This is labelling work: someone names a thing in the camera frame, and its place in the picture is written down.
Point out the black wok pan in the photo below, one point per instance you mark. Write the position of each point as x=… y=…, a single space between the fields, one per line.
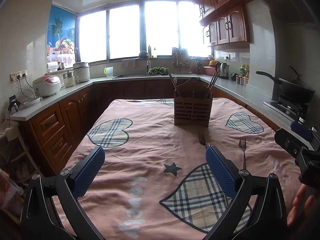
x=294 y=90

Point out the lower wooden counter cabinets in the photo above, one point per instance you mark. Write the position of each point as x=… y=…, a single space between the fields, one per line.
x=75 y=119

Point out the gas stove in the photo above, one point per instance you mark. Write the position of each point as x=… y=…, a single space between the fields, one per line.
x=290 y=110

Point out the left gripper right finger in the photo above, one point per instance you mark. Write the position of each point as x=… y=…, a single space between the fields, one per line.
x=257 y=209

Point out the steel electric kettle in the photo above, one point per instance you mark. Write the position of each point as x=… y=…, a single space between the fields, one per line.
x=222 y=69

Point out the green leafy vegetables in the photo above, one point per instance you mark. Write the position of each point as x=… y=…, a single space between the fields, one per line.
x=158 y=70

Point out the beach fruit poster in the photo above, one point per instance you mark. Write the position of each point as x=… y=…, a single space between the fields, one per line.
x=61 y=37

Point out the wall power outlet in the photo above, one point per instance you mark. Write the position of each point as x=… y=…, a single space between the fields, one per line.
x=18 y=75

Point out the wire dish rack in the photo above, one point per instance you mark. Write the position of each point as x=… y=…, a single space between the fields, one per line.
x=180 y=59

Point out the upper wooden wall cabinets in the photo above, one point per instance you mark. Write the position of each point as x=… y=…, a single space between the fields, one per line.
x=224 y=23

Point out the pink basin with orange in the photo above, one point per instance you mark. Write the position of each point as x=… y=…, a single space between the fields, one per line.
x=212 y=67

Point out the wooden utensil holder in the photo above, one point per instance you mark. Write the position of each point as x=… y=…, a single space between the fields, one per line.
x=182 y=105

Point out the chrome sink faucet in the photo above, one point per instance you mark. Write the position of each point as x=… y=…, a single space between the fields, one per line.
x=144 y=55

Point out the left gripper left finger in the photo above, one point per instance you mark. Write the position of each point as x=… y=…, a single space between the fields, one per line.
x=40 y=219

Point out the white tall cooker pot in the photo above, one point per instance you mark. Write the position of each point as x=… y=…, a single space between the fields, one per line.
x=82 y=71

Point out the pink heart-patterned tablecloth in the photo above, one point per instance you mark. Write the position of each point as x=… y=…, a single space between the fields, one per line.
x=155 y=182

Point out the steel fork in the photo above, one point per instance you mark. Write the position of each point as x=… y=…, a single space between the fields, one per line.
x=242 y=147
x=202 y=140

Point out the small white blender appliance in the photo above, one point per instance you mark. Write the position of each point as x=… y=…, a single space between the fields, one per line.
x=69 y=79

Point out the steel fork left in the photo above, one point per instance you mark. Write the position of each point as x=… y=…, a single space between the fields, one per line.
x=202 y=140

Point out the right hand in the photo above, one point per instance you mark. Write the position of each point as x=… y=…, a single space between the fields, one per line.
x=298 y=202

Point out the condiment bottles group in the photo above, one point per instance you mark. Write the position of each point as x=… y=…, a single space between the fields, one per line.
x=243 y=77

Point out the brown chopstick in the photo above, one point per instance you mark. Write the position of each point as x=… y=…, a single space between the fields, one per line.
x=192 y=105

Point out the white red rice cooker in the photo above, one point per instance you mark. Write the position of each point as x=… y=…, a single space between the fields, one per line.
x=46 y=85

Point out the steel fork right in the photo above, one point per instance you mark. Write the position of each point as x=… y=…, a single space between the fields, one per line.
x=242 y=147

